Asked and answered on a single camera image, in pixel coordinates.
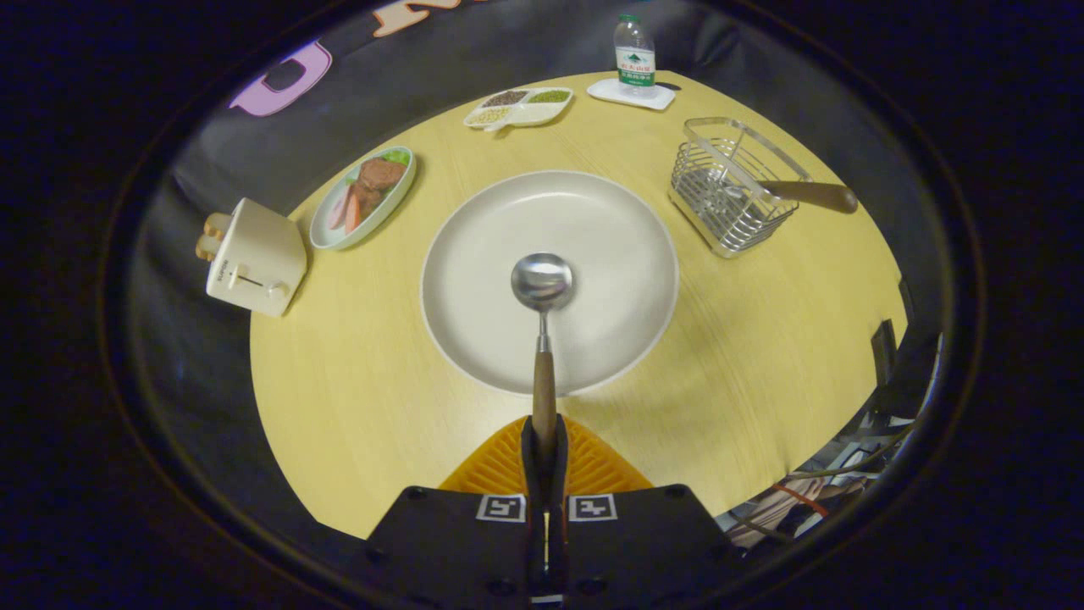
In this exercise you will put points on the clear plastic water bottle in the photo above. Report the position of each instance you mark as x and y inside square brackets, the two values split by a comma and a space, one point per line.
[634, 59]

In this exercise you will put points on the small white square tray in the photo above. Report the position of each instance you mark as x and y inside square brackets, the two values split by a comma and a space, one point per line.
[610, 91]

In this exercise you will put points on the cream toaster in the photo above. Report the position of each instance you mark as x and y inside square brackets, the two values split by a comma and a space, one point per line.
[254, 263]

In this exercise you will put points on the large white round plate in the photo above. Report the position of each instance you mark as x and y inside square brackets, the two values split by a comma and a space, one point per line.
[618, 246]

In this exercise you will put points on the toast slices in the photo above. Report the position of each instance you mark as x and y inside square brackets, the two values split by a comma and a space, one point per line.
[212, 237]

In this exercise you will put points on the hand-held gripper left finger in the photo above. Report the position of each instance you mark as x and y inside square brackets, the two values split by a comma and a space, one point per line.
[532, 474]

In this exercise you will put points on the white divided dish with beans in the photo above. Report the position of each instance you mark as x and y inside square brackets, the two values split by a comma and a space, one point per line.
[518, 110]

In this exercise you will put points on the dark chair back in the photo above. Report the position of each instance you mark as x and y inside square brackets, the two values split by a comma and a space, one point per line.
[883, 352]

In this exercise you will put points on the pale green plate with food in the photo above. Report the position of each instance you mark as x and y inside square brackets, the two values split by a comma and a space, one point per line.
[364, 199]

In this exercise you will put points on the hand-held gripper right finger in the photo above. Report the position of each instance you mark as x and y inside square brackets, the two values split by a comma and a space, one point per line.
[559, 474]

